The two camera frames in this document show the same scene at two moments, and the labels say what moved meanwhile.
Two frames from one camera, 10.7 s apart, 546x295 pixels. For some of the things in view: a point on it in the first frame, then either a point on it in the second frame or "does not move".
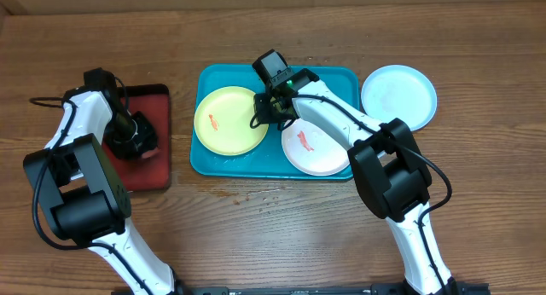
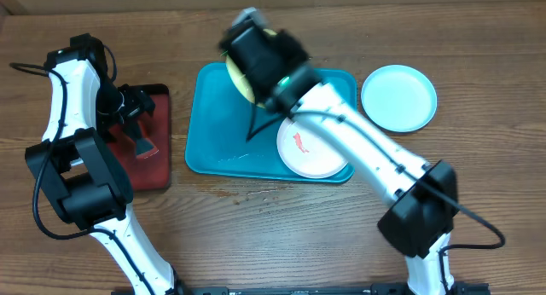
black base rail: (374, 289) does not move
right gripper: (269, 118) -> (288, 49)
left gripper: (131, 147) -> (137, 101)
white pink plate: (311, 152) does not move
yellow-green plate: (223, 121) -> (241, 79)
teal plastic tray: (266, 160) does not move
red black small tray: (152, 173) does not move
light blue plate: (403, 92) does not move
